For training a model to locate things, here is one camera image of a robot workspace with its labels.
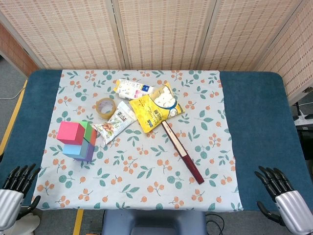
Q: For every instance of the bamboo folding screen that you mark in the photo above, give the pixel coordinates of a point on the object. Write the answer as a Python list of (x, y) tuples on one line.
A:
[(159, 31)]

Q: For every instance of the purple foam cube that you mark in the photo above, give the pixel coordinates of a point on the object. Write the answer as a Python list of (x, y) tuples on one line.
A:
[(88, 153)]

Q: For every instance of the green foam block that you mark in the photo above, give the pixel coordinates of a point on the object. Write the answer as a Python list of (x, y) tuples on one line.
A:
[(87, 128)]

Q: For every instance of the floral tablecloth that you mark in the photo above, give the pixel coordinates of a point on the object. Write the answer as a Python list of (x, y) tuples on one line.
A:
[(146, 176)]

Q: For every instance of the white snack packet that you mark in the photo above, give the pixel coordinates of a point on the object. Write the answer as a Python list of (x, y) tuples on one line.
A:
[(132, 89)]

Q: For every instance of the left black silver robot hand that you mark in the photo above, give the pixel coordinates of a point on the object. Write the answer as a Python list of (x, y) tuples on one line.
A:
[(11, 200)]

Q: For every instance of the light blue foam cube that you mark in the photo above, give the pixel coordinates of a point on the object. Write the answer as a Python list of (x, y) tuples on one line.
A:
[(72, 149)]

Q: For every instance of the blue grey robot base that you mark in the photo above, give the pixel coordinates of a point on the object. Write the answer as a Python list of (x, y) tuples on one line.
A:
[(154, 222)]

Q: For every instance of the pink foam cube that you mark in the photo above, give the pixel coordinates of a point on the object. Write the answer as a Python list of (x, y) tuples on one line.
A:
[(69, 132)]

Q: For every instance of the silver nut snack bag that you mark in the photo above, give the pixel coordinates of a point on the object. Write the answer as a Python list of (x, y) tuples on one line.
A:
[(112, 124)]

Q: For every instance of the clear packing tape roll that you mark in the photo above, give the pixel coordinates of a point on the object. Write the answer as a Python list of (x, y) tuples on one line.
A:
[(99, 106)]

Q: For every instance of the teal blue table cover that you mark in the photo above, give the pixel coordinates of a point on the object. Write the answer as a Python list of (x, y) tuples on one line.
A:
[(256, 122)]

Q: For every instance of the dark red folded fan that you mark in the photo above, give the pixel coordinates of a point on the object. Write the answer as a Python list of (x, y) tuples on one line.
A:
[(182, 151)]

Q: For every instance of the white power strip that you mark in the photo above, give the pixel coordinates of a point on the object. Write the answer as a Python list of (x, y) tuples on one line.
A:
[(304, 120)]

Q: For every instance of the yellow marshmallow bag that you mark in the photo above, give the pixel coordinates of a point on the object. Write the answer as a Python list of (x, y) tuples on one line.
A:
[(146, 115)]

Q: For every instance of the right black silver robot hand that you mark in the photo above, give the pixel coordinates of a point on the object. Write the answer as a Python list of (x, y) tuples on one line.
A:
[(293, 208)]

